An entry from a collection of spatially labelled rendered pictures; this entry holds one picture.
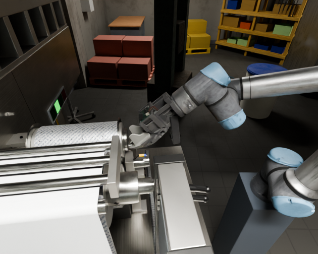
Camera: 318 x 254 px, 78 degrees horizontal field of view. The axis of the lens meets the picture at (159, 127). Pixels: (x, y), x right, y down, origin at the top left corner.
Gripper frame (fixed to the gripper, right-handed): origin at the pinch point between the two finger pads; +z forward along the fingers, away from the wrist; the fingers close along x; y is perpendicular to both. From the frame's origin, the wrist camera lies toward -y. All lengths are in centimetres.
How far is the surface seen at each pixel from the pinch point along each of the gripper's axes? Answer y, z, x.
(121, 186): 11.2, -6.9, 25.6
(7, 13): 51, 6, -29
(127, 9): -15, 24, -632
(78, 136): 15.6, 7.4, 2.2
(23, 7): 51, 6, -41
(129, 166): -2.1, 4.4, 4.9
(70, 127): 18.2, 9.0, -1.3
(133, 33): -46, 36, -459
